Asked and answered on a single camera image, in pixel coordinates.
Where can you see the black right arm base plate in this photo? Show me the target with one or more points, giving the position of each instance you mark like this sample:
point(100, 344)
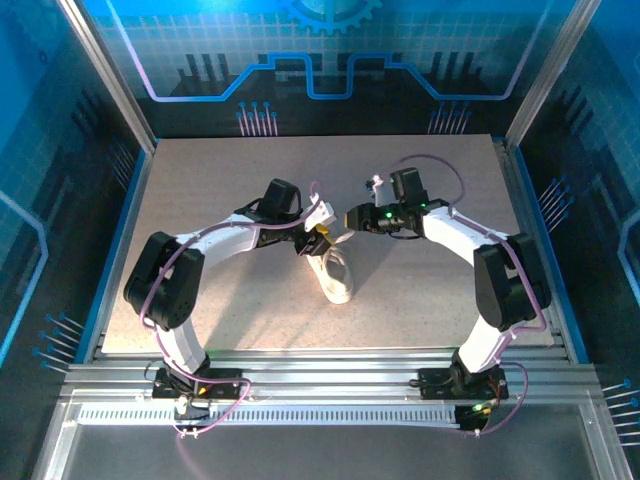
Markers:
point(432, 385)

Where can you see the white sneaker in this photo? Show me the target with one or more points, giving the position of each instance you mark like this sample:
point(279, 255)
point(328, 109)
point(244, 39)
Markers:
point(337, 285)

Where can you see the black controller board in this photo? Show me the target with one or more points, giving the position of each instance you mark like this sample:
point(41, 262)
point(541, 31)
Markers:
point(192, 407)
point(472, 417)

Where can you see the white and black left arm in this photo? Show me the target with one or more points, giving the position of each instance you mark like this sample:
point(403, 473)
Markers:
point(225, 242)

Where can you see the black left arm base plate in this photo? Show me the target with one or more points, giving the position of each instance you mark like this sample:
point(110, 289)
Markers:
point(227, 380)

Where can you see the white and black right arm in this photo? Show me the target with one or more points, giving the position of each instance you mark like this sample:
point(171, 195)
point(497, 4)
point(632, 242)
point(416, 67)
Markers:
point(460, 230)

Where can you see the aluminium frame rail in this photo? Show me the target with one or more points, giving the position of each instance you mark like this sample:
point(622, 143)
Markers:
point(325, 375)

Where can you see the aluminium frame post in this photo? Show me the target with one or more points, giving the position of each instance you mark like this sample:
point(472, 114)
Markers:
point(115, 85)
point(550, 70)

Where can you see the aluminium side rail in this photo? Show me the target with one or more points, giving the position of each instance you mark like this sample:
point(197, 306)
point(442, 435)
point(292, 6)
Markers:
point(515, 190)

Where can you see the white shoelace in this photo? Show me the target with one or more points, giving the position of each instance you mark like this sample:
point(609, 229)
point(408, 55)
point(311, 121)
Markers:
point(336, 257)

